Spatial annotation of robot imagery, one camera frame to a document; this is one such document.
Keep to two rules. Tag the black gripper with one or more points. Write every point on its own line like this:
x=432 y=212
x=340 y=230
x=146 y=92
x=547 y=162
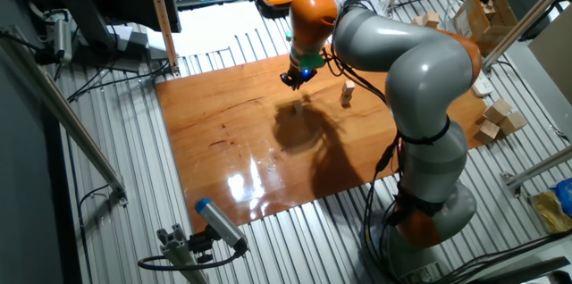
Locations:
x=301 y=75

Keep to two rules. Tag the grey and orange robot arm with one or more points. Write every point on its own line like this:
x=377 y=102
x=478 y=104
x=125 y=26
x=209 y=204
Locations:
x=424 y=65

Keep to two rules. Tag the glossy wooden board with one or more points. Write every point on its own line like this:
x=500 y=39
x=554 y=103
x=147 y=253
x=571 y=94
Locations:
x=223 y=150

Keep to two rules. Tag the white paper sheets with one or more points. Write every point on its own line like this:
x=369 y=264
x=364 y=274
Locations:
x=214 y=25

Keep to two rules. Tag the wooden block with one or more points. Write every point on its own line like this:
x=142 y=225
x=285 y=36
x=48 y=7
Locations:
x=431 y=19
x=418 y=20

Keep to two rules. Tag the grey flat box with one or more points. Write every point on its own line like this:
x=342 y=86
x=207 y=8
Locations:
x=134 y=47

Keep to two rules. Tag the brown cardboard box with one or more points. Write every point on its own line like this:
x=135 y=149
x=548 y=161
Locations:
x=469 y=16

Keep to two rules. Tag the white power strip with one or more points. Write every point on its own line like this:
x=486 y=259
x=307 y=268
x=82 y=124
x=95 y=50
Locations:
x=482 y=86

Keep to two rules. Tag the large wooden cube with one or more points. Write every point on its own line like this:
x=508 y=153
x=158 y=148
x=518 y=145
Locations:
x=497 y=111
x=487 y=132
x=513 y=124

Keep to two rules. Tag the short aluminium profile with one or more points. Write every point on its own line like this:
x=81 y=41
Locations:
x=179 y=253

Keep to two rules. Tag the black monitor stand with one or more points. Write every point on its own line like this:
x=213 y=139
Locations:
x=87 y=20

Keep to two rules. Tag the long aluminium beam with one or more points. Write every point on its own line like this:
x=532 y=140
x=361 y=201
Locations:
x=67 y=119

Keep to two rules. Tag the brown flat panel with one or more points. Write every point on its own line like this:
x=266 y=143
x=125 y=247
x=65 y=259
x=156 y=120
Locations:
x=554 y=60

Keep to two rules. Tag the yellow plastic bag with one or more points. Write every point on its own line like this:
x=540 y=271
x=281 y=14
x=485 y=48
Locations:
x=552 y=212

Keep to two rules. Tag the blue plastic bag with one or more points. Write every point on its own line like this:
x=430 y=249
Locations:
x=564 y=194

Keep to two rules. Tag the black flat bar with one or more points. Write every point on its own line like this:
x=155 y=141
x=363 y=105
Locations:
x=518 y=271

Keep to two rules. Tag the green camera mount bracket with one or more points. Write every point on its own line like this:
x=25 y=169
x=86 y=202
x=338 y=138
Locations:
x=313 y=60

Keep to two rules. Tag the brown frame post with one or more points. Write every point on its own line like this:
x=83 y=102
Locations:
x=161 y=16

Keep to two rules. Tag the silver camera with blue cap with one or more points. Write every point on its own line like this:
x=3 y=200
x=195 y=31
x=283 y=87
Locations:
x=221 y=223

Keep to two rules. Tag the black camera clamp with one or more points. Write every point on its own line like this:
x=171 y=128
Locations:
x=199 y=244

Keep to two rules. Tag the silver cylindrical camera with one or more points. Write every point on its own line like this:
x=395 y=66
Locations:
x=62 y=40

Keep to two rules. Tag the aluminium frame beam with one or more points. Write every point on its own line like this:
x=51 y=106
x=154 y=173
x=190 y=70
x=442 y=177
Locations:
x=536 y=170

